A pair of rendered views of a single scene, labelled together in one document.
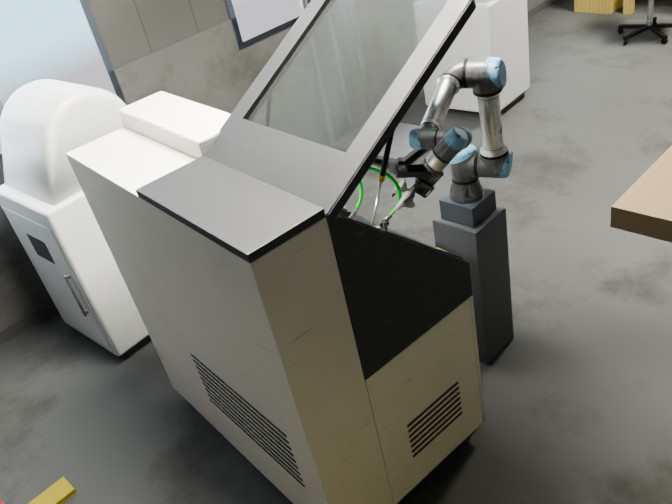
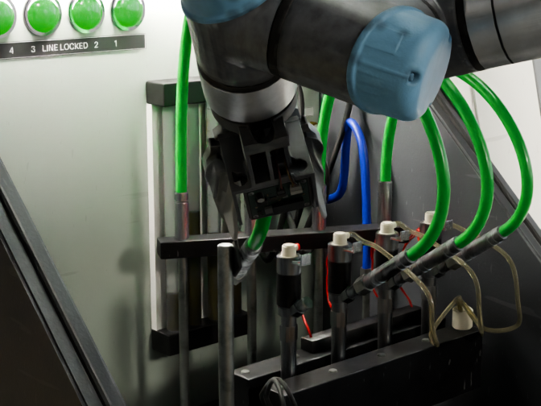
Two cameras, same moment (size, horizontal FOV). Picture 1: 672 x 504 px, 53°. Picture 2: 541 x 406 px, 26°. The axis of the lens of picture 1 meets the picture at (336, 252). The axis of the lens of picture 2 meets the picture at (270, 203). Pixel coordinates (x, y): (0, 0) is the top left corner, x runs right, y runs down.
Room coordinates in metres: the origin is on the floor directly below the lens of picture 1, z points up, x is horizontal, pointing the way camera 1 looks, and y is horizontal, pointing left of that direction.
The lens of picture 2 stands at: (1.98, -1.33, 1.47)
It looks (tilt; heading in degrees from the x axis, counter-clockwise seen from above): 13 degrees down; 83
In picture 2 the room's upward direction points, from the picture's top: straight up
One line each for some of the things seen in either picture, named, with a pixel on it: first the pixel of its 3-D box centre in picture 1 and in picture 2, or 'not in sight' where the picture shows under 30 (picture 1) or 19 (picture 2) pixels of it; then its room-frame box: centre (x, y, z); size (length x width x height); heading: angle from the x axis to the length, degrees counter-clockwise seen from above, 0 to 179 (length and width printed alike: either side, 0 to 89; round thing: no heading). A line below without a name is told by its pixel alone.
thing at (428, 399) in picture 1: (374, 370); not in sight; (2.15, -0.05, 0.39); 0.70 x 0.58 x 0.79; 34
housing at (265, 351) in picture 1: (228, 331); not in sight; (2.21, 0.51, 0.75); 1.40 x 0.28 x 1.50; 34
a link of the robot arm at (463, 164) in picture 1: (465, 162); not in sight; (2.58, -0.64, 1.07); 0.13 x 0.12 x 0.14; 58
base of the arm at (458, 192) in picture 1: (465, 185); not in sight; (2.58, -0.63, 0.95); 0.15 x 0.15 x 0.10
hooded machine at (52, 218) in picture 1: (99, 212); not in sight; (3.57, 1.29, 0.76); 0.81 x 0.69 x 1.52; 128
